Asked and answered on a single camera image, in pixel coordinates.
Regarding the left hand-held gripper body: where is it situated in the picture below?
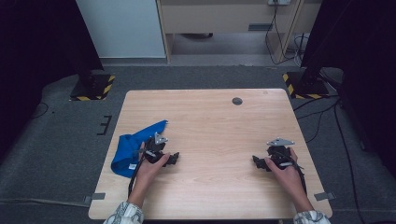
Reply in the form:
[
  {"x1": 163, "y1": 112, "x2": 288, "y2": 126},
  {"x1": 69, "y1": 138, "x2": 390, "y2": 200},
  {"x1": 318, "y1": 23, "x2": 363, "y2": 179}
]
[{"x1": 138, "y1": 132, "x2": 169, "y2": 163}]

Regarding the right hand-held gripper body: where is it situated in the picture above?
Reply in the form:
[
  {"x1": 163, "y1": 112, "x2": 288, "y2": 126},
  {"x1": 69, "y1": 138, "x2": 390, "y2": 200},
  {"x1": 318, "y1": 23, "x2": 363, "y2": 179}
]
[{"x1": 266, "y1": 137, "x2": 295, "y2": 171}]

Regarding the blue cloth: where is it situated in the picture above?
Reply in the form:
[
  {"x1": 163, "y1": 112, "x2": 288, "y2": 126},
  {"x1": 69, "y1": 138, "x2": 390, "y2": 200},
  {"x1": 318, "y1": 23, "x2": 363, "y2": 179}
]
[{"x1": 110, "y1": 119, "x2": 169, "y2": 179}]

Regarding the person's left hand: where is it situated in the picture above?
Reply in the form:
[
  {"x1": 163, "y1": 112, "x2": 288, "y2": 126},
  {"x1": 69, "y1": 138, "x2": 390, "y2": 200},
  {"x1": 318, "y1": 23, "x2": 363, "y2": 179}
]
[{"x1": 135, "y1": 142, "x2": 171, "y2": 188}]

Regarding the person's right hand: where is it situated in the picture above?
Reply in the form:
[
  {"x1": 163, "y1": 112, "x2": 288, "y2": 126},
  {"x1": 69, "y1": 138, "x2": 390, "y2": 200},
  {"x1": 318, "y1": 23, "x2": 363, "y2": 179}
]
[{"x1": 264, "y1": 147, "x2": 304, "y2": 197}]

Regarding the grey tape strip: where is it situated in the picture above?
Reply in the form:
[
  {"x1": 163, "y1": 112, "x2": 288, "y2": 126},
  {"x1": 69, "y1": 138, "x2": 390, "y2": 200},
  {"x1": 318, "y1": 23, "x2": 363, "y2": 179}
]
[
  {"x1": 313, "y1": 191, "x2": 336, "y2": 202},
  {"x1": 83, "y1": 192, "x2": 106, "y2": 204}
]

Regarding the black stand with striped base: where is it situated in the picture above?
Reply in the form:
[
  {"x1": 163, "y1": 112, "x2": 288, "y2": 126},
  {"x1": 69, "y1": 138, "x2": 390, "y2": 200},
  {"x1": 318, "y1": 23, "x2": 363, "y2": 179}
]
[
  {"x1": 282, "y1": 66, "x2": 331, "y2": 101},
  {"x1": 69, "y1": 66, "x2": 116, "y2": 102}
]

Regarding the dark round object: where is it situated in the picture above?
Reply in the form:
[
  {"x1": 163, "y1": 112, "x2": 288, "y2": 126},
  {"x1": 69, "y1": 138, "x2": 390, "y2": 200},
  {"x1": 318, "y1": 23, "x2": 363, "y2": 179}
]
[{"x1": 180, "y1": 32, "x2": 214, "y2": 40}]

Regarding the white panel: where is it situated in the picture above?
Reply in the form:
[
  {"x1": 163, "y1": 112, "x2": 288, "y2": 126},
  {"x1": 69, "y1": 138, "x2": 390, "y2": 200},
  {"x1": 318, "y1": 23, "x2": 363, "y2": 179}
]
[{"x1": 76, "y1": 0, "x2": 166, "y2": 59}]

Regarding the black curtain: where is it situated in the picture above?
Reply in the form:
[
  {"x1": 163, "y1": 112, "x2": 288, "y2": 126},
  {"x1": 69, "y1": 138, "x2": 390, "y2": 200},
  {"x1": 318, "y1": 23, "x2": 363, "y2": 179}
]
[
  {"x1": 0, "y1": 0, "x2": 105, "y2": 157},
  {"x1": 300, "y1": 0, "x2": 396, "y2": 178}
]

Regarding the light wooden desk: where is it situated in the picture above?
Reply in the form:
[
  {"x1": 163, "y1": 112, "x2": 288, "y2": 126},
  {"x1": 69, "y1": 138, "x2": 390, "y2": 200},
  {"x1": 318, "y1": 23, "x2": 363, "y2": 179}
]
[{"x1": 155, "y1": 0, "x2": 323, "y2": 64}]

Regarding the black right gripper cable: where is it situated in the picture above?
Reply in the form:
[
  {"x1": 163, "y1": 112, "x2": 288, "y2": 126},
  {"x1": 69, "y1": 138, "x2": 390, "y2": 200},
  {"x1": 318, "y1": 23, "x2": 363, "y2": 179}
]
[{"x1": 288, "y1": 155, "x2": 308, "y2": 195}]

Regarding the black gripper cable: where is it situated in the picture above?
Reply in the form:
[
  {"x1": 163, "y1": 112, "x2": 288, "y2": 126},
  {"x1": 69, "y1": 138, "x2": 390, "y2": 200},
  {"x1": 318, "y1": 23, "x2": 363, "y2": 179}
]
[
  {"x1": 127, "y1": 152, "x2": 148, "y2": 199},
  {"x1": 288, "y1": 155, "x2": 308, "y2": 195}
]

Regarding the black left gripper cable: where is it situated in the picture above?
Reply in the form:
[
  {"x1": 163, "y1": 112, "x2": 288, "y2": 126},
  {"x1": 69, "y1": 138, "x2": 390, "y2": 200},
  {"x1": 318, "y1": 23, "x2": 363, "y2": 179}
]
[{"x1": 127, "y1": 152, "x2": 148, "y2": 199}]

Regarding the long black floor cable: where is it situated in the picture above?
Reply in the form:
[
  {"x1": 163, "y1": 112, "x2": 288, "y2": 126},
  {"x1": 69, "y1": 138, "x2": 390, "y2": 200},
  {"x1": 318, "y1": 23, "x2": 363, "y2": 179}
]
[{"x1": 333, "y1": 102, "x2": 365, "y2": 224}]

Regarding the thin black floor cable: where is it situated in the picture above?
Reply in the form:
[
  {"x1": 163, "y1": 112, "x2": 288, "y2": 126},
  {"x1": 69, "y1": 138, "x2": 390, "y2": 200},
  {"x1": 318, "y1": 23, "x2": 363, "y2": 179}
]
[{"x1": 31, "y1": 102, "x2": 50, "y2": 119}]

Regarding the black hanging cable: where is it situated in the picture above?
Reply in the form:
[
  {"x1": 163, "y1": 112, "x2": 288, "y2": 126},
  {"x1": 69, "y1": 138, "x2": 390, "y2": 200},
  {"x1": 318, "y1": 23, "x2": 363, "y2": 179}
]
[{"x1": 264, "y1": 0, "x2": 302, "y2": 65}]

